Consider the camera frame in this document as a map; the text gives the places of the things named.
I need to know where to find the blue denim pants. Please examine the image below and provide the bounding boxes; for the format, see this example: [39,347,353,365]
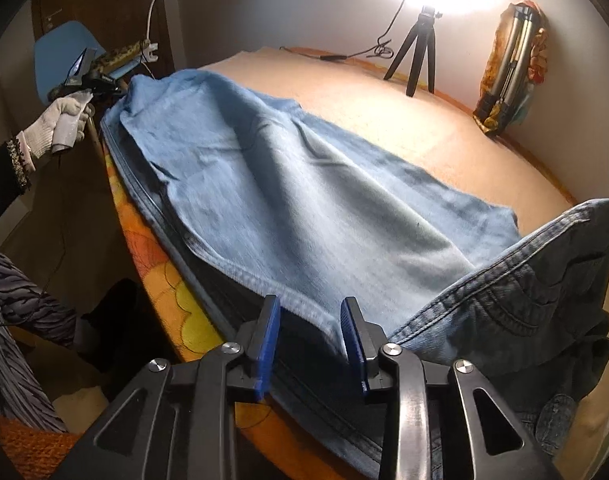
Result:
[100,67,609,480]

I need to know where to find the orange knitted cloth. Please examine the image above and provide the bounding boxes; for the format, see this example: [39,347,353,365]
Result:
[0,407,84,480]

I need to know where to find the person's left forearm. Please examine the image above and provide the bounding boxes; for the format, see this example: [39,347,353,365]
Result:
[0,130,36,238]

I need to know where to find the person's striped grey top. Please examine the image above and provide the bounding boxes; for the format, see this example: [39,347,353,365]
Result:
[0,237,80,433]

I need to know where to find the blue chair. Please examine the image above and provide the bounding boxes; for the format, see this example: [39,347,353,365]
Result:
[33,21,141,107]

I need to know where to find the beige bed sheet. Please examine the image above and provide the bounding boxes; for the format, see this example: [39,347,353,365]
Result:
[197,49,609,480]

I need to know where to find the person's dark trouser leg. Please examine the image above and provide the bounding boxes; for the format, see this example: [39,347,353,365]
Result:
[77,279,141,374]

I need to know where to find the leopard print cloth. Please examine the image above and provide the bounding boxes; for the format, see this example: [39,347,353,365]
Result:
[47,42,151,102]

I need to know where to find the orange patterned bedspread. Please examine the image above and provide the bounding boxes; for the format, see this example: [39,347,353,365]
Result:
[102,47,593,480]

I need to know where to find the black light cable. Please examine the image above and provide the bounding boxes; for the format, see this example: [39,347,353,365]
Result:
[279,0,410,64]

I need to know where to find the brown wooden door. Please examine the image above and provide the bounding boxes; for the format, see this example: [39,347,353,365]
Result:
[30,0,186,77]

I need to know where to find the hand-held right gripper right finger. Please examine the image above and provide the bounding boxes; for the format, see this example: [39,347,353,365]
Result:
[339,297,565,480]

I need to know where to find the silver folded tripod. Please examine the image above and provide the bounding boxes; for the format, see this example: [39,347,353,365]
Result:
[486,5,538,129]

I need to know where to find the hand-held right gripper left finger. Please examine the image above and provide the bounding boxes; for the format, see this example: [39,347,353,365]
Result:
[54,294,282,480]

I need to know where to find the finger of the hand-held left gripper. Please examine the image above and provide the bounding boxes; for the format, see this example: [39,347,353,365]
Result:
[98,76,130,96]

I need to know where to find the black tripod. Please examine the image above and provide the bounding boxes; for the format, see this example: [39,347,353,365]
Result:
[383,5,444,97]

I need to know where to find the person's left hand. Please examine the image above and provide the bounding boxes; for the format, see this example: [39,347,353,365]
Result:
[17,96,94,159]

